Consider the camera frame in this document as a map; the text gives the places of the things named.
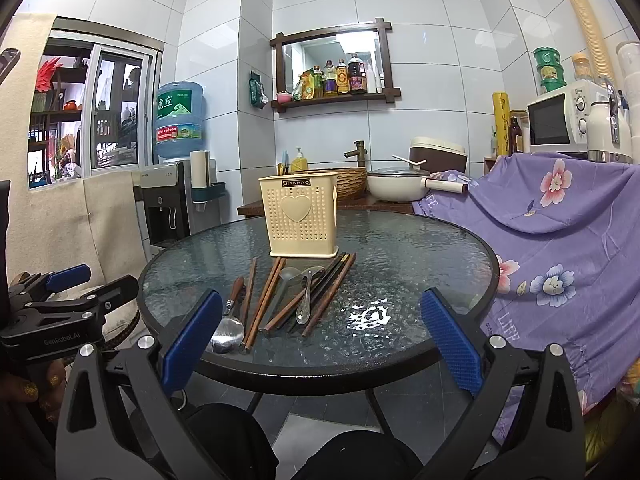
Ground round glass table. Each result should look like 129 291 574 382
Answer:
138 210 499 396

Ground metal spoon wooden handle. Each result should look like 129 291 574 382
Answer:
209 276 244 353

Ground cream plastic utensil holder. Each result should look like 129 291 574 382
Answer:
259 171 338 259

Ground white paper cup stacks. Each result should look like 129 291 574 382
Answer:
616 41 640 164

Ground tall stack paper cups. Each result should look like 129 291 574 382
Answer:
570 0 615 81

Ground blue water jug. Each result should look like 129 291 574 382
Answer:
154 81 206 159

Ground yellow soap bottle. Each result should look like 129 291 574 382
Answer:
290 146 309 174

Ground dark glass bottle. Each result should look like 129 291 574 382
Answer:
508 117 524 155

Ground brown wooden chopstick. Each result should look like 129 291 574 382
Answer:
265 286 304 333
240 257 258 327
302 254 356 337
243 257 285 353

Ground white thermos kettle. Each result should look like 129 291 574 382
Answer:
587 75 634 165

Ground yellow roll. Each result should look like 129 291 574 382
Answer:
492 92 510 156

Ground grey water dispenser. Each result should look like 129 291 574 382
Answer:
139 158 226 248

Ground woven wicker basket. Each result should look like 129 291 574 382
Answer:
305 167 368 204

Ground window with grey frame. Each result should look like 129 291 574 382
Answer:
27 18 164 188

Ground small metal spoon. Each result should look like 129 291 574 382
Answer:
295 266 324 325

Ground brass faucet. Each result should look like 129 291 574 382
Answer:
344 140 368 167

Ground dark soy sauce bottle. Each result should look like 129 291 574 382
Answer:
347 53 368 94

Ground brown white rice cooker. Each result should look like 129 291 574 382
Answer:
409 136 468 172

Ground black chopstick gold band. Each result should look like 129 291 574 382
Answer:
288 252 348 334
296 252 348 325

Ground purple floral cloth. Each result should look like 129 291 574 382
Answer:
413 154 639 457

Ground green stacked containers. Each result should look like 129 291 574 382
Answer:
534 47 566 93

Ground paper cup dispenser stack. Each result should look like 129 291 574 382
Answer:
190 151 209 211

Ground grey plastic spoon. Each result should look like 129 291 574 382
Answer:
260 266 300 330

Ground white frying pan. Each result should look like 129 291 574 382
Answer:
367 169 469 203

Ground white microwave oven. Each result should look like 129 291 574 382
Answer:
524 80 606 154

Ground wooden framed wall shelf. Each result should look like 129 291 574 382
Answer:
270 18 401 114

